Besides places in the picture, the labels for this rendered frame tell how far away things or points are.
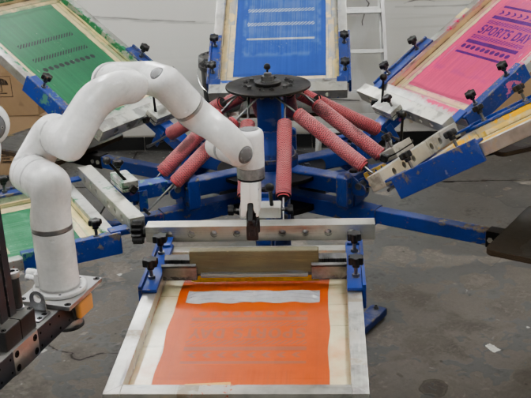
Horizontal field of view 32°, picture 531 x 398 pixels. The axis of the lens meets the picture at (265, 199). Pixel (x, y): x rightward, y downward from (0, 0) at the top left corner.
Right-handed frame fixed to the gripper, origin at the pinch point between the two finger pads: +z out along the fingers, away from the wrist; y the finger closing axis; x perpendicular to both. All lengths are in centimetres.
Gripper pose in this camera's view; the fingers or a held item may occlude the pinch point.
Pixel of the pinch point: (253, 229)
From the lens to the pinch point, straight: 256.1
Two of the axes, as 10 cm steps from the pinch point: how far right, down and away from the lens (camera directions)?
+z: 0.3, 9.3, 3.6
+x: 10.0, -0.1, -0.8
